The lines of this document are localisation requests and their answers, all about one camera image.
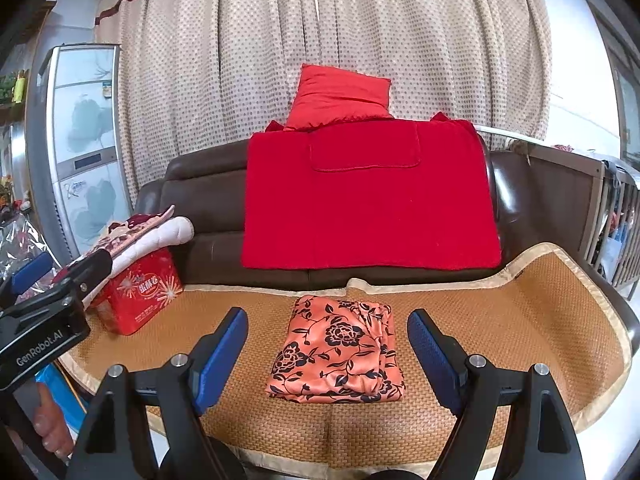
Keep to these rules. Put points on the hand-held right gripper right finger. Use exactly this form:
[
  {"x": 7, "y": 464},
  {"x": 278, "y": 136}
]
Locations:
[{"x": 435, "y": 355}]

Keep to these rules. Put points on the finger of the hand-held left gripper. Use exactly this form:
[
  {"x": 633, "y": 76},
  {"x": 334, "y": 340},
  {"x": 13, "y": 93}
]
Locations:
[
  {"x": 85, "y": 270},
  {"x": 30, "y": 271}
]

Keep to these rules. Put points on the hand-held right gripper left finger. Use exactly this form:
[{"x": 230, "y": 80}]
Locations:
[{"x": 225, "y": 360}]

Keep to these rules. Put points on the orange floral garment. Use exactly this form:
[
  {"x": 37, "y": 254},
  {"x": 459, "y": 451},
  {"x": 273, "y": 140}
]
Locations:
[{"x": 335, "y": 355}]

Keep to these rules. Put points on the person's left hand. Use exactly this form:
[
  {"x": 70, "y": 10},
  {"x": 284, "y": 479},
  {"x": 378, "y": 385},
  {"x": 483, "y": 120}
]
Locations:
[{"x": 50, "y": 425}]

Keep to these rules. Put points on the shiny plastic sheet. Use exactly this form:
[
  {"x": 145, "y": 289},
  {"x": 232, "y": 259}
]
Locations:
[{"x": 20, "y": 240}]

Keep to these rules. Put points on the blue packet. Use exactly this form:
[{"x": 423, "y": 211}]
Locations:
[{"x": 60, "y": 390}]

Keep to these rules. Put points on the red printed box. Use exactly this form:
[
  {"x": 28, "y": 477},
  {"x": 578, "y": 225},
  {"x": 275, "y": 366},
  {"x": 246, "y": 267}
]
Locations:
[{"x": 140, "y": 295}]

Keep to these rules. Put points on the folded floral quilt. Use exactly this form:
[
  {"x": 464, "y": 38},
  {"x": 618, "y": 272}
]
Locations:
[{"x": 145, "y": 240}]

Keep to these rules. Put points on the woven straw mat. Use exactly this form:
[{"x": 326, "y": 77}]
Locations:
[{"x": 525, "y": 335}]

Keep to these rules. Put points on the brown leather sofa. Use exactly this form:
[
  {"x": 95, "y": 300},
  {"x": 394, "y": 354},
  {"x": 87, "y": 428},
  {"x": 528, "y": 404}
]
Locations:
[{"x": 210, "y": 240}]

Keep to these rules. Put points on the silver floral refrigerator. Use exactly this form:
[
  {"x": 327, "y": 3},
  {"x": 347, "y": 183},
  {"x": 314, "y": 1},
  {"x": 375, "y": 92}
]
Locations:
[{"x": 85, "y": 135}]

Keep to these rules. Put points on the red blanket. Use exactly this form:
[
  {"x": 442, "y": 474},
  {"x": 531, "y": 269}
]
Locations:
[{"x": 370, "y": 210}]

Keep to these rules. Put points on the yellow green bottle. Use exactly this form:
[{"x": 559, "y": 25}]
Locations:
[{"x": 19, "y": 87}]

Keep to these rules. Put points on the beige dotted curtain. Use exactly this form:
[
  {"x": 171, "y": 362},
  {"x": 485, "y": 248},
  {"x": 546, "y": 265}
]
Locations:
[{"x": 225, "y": 60}]

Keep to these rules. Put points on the red pillow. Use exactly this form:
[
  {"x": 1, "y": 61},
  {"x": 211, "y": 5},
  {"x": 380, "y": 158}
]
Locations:
[{"x": 340, "y": 97}]

